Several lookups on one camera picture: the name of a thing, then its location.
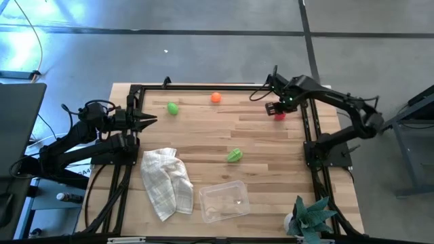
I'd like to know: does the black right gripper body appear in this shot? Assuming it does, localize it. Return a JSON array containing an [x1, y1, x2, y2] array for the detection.
[[264, 92, 301, 117]]

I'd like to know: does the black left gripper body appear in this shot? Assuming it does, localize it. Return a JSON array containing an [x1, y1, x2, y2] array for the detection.
[[113, 107, 141, 134]]

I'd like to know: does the ridged green toy vegetable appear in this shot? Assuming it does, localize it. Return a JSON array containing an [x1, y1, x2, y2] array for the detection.
[[226, 148, 243, 163]]

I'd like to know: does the clear plastic container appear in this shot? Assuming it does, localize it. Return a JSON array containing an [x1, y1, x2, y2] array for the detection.
[[198, 180, 251, 224]]

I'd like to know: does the white checked cloth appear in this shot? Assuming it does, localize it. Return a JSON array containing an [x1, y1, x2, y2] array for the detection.
[[140, 147, 195, 222]]

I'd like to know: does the white paper sheet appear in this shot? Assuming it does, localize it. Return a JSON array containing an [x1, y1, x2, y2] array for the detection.
[[66, 157, 92, 177]]

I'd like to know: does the brown bottle with white cap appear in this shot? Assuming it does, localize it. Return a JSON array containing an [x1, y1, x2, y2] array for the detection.
[[56, 192, 84, 205]]

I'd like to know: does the dark grey cabinet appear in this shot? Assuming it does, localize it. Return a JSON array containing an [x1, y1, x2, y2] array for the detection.
[[0, 82, 47, 179]]

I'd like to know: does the blue-grey shelf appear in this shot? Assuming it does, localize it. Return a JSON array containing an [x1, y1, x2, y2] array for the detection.
[[29, 178, 85, 211]]

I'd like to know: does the white plant pot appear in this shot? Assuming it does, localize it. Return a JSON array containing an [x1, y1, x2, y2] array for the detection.
[[283, 212, 294, 235]]

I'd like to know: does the green artificial plant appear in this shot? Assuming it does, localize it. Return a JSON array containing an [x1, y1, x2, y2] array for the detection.
[[286, 195, 338, 244]]

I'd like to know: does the blue-grey metal table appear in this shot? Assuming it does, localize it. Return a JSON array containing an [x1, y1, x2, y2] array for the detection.
[[379, 84, 434, 199]]

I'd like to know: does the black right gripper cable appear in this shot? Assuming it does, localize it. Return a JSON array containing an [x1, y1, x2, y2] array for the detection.
[[249, 83, 274, 102]]

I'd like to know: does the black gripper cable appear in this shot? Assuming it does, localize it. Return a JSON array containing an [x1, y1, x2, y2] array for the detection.
[[60, 99, 118, 118], [249, 83, 274, 102]]

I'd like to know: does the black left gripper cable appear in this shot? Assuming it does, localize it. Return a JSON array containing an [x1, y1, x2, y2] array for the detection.
[[60, 99, 118, 118]]

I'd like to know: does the black aluminium table frame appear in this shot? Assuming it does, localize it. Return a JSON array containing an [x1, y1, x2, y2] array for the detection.
[[76, 76, 366, 244]]

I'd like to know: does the yellow cable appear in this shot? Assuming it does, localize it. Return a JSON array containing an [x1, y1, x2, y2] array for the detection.
[[12, 0, 43, 84]]

